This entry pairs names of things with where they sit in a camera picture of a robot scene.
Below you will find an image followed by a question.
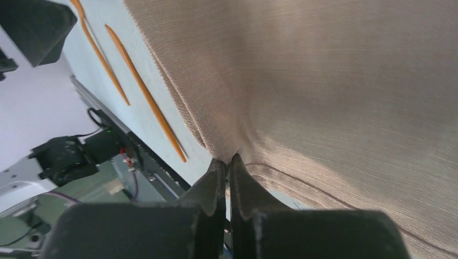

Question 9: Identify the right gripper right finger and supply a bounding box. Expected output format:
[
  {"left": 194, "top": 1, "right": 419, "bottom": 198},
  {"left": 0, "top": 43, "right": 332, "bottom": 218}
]
[{"left": 228, "top": 154, "right": 409, "bottom": 258}]

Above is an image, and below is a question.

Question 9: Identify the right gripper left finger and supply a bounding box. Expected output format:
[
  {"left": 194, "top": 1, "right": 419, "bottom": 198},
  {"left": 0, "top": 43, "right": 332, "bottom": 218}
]
[{"left": 40, "top": 160, "right": 226, "bottom": 258}]

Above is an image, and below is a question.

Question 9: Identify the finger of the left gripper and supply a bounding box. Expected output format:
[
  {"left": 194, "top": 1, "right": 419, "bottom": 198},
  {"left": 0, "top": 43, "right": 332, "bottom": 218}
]
[{"left": 1, "top": 0, "right": 77, "bottom": 67}]

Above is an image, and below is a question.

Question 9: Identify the beige cloth napkin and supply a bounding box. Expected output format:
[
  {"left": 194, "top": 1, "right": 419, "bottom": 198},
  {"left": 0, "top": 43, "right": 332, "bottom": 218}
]
[{"left": 125, "top": 1, "right": 457, "bottom": 258}]

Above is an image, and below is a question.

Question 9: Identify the orange plastic fork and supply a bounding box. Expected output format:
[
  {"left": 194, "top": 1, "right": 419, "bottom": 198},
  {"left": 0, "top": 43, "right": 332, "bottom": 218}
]
[{"left": 70, "top": 0, "right": 130, "bottom": 106}]

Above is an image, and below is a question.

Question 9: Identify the orange plastic knife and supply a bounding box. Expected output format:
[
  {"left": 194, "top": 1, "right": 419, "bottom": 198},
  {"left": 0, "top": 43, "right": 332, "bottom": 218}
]
[{"left": 104, "top": 24, "right": 187, "bottom": 163}]

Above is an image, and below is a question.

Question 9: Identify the aluminium frame rail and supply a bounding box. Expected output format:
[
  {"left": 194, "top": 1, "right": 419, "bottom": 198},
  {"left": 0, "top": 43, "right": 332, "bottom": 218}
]
[{"left": 70, "top": 75, "right": 130, "bottom": 133}]

